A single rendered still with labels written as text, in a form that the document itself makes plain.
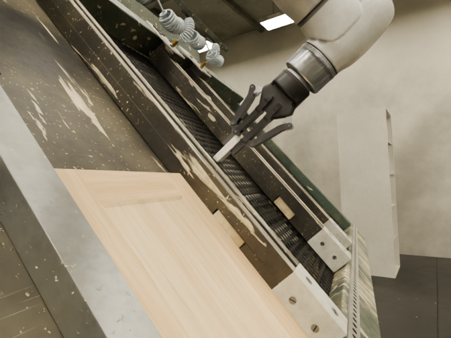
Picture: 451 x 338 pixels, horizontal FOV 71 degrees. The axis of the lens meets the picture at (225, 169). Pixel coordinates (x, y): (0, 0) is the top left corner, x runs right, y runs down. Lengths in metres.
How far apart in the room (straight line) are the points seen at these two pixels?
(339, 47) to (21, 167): 0.54
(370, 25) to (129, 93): 0.49
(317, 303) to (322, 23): 0.49
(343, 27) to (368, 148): 3.74
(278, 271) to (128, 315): 0.34
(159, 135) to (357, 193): 3.83
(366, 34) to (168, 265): 0.52
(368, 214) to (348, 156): 0.76
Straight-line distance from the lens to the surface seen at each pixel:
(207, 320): 0.42
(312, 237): 1.10
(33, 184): 0.35
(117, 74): 0.78
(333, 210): 2.08
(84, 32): 0.88
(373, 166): 4.33
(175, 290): 0.41
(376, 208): 4.34
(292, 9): 0.67
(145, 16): 2.05
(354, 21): 0.66
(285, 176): 1.37
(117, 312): 0.30
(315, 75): 0.65
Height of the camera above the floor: 1.18
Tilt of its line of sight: 3 degrees up
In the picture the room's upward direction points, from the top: 2 degrees counter-clockwise
